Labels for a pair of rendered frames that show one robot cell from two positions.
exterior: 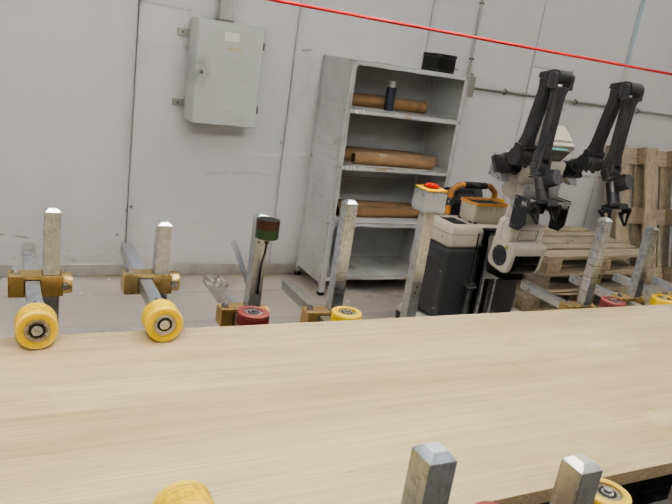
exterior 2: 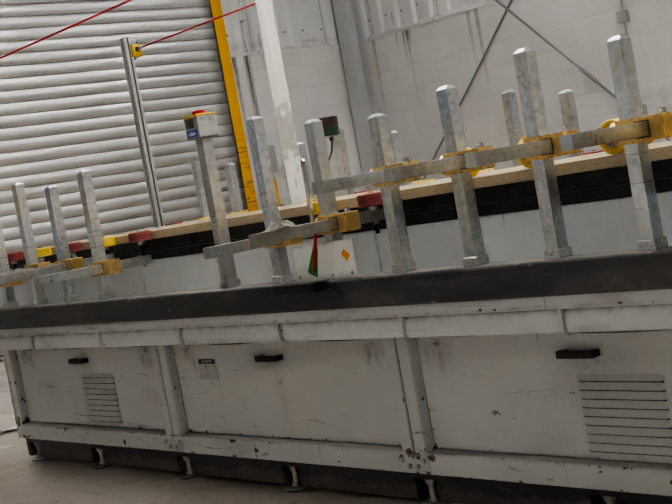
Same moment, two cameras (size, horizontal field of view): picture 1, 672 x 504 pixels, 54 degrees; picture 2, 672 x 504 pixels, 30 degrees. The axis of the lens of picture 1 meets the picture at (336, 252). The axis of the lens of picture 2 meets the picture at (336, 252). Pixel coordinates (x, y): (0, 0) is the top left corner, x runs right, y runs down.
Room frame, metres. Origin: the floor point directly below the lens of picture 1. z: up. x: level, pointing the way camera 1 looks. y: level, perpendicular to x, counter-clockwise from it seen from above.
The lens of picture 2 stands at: (2.34, 3.46, 0.94)
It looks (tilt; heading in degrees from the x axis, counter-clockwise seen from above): 3 degrees down; 258
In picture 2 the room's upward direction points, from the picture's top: 10 degrees counter-clockwise
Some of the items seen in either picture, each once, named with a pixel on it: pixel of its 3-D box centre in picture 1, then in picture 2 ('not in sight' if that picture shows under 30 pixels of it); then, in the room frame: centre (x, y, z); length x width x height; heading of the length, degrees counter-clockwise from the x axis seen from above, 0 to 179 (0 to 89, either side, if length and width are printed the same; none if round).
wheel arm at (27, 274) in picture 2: (613, 298); (58, 268); (2.40, -1.06, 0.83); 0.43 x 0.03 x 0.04; 28
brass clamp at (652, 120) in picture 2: not in sight; (642, 129); (1.19, 1.11, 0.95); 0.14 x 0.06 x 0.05; 118
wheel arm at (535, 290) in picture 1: (563, 305); (94, 270); (2.28, -0.84, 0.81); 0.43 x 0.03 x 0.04; 28
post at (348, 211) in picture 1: (337, 281); (269, 200); (1.78, -0.02, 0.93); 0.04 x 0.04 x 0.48; 28
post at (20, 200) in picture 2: not in sight; (29, 246); (2.49, -1.34, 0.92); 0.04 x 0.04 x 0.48; 28
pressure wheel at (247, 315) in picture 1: (251, 330); (374, 212); (1.54, 0.18, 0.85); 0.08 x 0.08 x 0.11
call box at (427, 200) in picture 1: (429, 200); (201, 127); (1.91, -0.25, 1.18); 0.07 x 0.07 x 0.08; 28
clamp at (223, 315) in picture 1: (243, 314); (337, 222); (1.65, 0.22, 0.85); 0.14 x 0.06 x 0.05; 118
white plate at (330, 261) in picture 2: not in sight; (323, 261); (1.70, 0.19, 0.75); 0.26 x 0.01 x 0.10; 118
